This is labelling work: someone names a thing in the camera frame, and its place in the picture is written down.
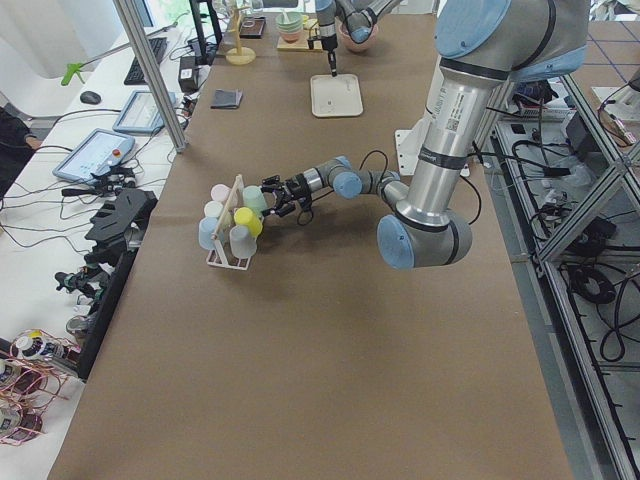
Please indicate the dark brown small tray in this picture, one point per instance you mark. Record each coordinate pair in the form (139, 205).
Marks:
(252, 27)

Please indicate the white wire cup rack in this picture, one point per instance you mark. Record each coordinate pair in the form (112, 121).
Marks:
(232, 224)

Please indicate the pink bowl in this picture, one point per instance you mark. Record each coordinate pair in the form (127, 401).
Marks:
(367, 40)

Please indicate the cream rabbit tray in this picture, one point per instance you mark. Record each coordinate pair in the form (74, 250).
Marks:
(336, 96)

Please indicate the blue cup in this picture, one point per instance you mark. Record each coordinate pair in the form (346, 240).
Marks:
(206, 227)

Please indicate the stacked green bowls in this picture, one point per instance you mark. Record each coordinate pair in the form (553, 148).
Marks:
(290, 26)

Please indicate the near teach pendant tablet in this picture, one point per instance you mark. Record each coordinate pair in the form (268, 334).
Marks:
(96, 155)

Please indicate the wooden cutting board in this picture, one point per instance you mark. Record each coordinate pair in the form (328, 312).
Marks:
(301, 44)

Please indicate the black power adapter box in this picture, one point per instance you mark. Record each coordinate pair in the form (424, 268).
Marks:
(188, 75)

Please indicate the black tool holder stand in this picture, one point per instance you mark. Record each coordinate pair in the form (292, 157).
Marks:
(109, 225)

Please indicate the cream cup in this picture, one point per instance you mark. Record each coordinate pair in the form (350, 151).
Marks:
(214, 209)

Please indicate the yellow cup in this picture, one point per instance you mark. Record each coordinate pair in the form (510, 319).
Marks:
(245, 216)

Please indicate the aluminium frame post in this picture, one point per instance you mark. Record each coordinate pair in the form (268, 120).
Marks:
(131, 21)

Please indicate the grey folded cloth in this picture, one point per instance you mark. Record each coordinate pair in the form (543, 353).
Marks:
(226, 99)

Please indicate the wooden mug tree stand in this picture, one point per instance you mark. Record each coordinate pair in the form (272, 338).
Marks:
(238, 55)

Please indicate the far teach pendant tablet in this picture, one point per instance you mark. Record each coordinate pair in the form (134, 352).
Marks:
(139, 116)

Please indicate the green handled grabber tool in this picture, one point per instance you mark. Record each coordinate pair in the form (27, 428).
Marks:
(75, 69)

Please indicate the green cup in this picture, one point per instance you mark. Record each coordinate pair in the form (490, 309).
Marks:
(254, 199)

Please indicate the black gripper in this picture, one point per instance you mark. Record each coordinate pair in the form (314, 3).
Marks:
(328, 43)
(295, 187)

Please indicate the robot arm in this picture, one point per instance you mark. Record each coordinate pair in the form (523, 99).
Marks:
(481, 45)
(359, 20)

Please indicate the grey cup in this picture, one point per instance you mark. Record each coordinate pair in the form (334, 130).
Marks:
(243, 245)

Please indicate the teach pendant tablet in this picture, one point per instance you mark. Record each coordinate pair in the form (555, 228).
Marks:
(139, 116)
(96, 155)

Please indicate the black computer mouse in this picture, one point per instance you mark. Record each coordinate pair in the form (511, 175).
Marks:
(90, 98)

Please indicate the pink cup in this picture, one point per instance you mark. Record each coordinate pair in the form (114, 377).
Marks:
(220, 193)

